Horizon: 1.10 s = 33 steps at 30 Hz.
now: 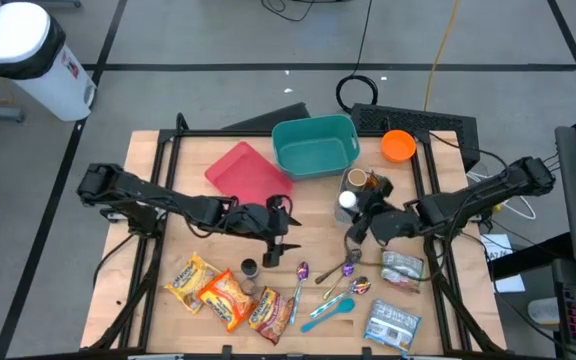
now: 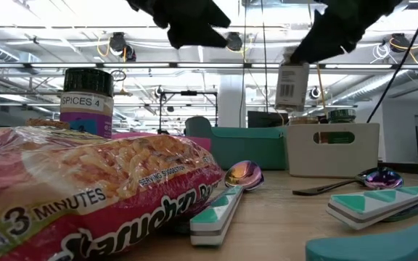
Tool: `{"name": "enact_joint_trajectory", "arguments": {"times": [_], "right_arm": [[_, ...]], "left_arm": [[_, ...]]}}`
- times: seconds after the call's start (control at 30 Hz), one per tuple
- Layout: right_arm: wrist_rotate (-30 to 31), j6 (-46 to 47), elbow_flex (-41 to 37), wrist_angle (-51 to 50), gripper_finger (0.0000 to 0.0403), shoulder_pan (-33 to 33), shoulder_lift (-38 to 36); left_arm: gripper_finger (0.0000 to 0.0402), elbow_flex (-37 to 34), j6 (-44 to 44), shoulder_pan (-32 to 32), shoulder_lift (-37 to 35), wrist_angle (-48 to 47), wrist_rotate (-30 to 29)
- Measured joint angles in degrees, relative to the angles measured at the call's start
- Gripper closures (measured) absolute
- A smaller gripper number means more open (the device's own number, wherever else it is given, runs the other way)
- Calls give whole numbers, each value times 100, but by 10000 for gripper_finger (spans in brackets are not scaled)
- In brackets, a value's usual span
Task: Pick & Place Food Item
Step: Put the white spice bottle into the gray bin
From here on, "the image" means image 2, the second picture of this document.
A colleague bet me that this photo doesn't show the white plastic bin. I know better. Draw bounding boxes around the white plastic bin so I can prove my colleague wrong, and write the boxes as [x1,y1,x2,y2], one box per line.
[286,122,381,179]

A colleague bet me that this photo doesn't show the pink Maruchan ramen packet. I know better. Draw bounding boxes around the pink Maruchan ramen packet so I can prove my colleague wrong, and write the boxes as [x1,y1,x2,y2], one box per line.
[0,118,224,261]

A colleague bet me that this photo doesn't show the green lid spice jar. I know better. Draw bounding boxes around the green lid spice jar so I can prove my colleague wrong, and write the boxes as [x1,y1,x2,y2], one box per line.
[327,108,357,145]

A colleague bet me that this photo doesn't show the thin black vertical cable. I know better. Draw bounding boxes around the thin black vertical cable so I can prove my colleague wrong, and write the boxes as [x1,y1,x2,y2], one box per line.
[238,0,248,128]

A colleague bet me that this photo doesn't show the black hanging cable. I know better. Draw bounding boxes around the black hanging cable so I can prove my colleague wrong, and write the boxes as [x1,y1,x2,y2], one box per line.
[366,0,418,124]

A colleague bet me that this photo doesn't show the gold lid spice jar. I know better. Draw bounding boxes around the gold lid spice jar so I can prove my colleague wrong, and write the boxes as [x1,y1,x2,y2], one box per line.
[274,61,311,113]

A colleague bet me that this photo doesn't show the teal plastic bin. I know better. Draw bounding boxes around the teal plastic bin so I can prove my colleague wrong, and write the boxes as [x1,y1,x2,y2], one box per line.
[184,115,290,171]

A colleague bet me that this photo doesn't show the silver air duct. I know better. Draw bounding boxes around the silver air duct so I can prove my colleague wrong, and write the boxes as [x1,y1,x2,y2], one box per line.
[330,68,418,107]

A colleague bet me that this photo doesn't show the teal white patterned utensil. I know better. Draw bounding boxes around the teal white patterned utensil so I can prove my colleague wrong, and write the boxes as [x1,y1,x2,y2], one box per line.
[326,183,418,231]
[189,184,245,247]

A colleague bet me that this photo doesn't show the small iridescent metal spoon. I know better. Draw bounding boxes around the small iridescent metal spoon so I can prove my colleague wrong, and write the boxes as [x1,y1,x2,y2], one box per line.
[364,170,405,191]

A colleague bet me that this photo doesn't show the pink plastic bin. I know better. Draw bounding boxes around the pink plastic bin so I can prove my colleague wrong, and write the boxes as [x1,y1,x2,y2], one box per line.
[110,132,213,153]

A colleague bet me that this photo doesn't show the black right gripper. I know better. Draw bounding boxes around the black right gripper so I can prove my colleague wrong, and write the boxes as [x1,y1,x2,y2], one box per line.
[290,0,402,65]

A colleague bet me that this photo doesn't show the teal plastic spatula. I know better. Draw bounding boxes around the teal plastic spatula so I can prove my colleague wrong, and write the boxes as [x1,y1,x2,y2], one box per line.
[305,212,418,261]

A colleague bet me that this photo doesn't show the black monitor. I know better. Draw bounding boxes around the black monitor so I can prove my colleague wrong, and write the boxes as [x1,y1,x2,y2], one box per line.
[247,110,286,128]

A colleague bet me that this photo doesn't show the horizontal metal frame bar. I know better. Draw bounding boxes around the horizontal metal frame bar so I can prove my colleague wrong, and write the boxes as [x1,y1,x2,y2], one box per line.
[0,62,418,71]

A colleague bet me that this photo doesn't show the yellow hanging cable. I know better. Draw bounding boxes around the yellow hanging cable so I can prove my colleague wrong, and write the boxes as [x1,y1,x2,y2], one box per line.
[306,0,330,117]

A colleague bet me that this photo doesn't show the purple label spice jar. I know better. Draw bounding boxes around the purple label spice jar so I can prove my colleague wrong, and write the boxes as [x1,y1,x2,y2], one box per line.
[59,67,115,140]

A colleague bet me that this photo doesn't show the iridescent spoon at right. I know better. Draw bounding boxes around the iridescent spoon at right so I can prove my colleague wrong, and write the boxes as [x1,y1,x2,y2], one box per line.
[291,167,398,197]

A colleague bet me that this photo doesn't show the white lid spice jar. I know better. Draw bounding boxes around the white lid spice jar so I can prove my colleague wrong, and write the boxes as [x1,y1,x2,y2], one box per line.
[288,115,319,126]

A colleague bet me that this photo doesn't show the thin black vertical pole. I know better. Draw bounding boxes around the thin black vertical pole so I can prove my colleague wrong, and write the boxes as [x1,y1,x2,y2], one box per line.
[259,0,269,113]

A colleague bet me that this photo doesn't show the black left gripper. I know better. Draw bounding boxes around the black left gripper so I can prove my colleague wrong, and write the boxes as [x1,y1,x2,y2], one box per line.
[127,0,231,50]

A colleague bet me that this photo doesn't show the black wire loop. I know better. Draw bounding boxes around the black wire loop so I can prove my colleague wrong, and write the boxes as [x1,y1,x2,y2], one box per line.
[110,70,127,83]

